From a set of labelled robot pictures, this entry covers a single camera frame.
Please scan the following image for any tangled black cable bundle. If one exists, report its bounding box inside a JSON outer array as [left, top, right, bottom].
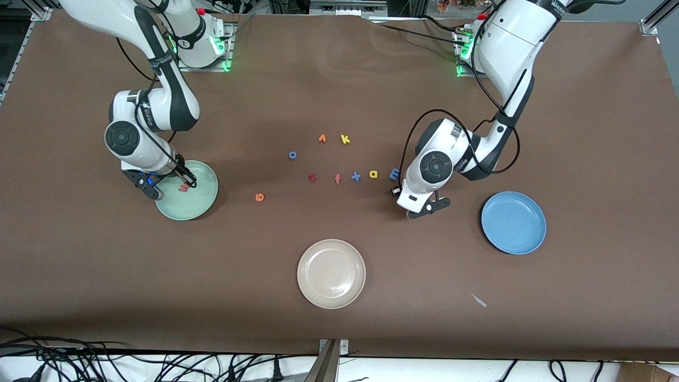
[[0, 328, 319, 382]]

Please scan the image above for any beige plastic plate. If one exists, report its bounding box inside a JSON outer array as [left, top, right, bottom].
[[297, 239, 367, 310]]

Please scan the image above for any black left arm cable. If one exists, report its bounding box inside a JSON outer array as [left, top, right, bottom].
[[394, 5, 520, 187]]

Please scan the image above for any aluminium frame profile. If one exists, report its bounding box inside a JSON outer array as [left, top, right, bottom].
[[0, 0, 54, 104], [639, 0, 674, 37]]

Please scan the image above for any grey metal box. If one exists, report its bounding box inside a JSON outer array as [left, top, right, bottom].
[[309, 0, 388, 16]]

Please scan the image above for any cardboard box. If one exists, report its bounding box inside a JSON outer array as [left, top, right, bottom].
[[617, 362, 679, 382]]

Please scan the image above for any black power cable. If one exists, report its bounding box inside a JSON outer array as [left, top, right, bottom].
[[378, 23, 463, 40], [421, 14, 460, 31]]

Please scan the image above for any brown table cover sheet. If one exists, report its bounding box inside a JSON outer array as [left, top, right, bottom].
[[0, 11, 679, 361]]

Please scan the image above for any colourful toy pile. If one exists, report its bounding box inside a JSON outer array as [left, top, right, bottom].
[[436, 0, 491, 14]]

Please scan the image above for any light green plastic plate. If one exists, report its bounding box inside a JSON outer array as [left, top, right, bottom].
[[155, 160, 219, 221]]

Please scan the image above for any blue plastic plate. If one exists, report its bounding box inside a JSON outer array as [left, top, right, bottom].
[[481, 191, 547, 256]]

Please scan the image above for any aluminium frame post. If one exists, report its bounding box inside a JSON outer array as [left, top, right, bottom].
[[304, 340, 340, 382]]

